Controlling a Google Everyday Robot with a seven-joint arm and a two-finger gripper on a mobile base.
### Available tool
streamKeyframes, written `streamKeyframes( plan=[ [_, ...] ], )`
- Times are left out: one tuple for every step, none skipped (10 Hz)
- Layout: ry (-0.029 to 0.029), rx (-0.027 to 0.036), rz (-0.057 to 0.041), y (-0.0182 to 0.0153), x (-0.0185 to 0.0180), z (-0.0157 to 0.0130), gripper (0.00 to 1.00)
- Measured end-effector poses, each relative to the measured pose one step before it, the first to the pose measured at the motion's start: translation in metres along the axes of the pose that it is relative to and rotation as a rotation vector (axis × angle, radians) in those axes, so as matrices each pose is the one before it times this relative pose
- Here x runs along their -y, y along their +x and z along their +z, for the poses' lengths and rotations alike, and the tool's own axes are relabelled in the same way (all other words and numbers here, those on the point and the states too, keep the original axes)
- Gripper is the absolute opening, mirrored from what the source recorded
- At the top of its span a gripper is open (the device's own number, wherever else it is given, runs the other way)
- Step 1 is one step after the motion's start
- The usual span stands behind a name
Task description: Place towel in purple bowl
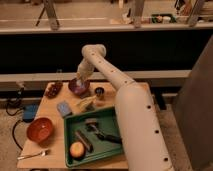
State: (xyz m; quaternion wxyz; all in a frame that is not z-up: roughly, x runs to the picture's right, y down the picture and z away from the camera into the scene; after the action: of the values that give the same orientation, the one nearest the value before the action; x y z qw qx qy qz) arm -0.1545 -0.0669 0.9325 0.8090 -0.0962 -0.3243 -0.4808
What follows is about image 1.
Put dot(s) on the dark small cup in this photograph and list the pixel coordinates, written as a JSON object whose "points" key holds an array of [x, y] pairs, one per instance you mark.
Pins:
{"points": [[99, 91]]}

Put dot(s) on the blue box on floor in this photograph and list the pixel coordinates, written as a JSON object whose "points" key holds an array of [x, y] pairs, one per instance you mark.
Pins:
{"points": [[29, 113]]}

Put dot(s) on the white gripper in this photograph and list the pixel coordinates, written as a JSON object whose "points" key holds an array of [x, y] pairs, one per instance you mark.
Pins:
{"points": [[85, 70]]}

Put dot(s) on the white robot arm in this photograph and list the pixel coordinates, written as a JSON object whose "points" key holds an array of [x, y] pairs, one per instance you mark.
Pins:
{"points": [[142, 139]]}

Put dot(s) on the round orange fruit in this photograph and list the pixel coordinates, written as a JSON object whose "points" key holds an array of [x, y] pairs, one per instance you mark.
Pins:
{"points": [[77, 149]]}

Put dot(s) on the orange bowl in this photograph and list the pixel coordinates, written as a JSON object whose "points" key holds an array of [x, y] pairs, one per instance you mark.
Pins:
{"points": [[40, 130]]}

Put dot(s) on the brown rectangular bar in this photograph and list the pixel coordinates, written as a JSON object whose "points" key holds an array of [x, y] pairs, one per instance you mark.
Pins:
{"points": [[82, 138]]}

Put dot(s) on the green plastic tray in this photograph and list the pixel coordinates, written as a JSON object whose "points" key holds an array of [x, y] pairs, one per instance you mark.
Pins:
{"points": [[101, 149]]}

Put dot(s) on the purple bowl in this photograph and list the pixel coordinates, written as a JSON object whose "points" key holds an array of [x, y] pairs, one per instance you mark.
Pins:
{"points": [[78, 89]]}

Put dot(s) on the black handled brush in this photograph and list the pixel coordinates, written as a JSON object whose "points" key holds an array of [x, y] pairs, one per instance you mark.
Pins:
{"points": [[92, 125]]}

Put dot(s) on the silver fork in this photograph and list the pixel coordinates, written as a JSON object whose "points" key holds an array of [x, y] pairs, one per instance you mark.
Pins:
{"points": [[42, 153]]}

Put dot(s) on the blue sponge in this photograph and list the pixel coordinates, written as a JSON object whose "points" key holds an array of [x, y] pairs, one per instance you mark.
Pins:
{"points": [[64, 109]]}

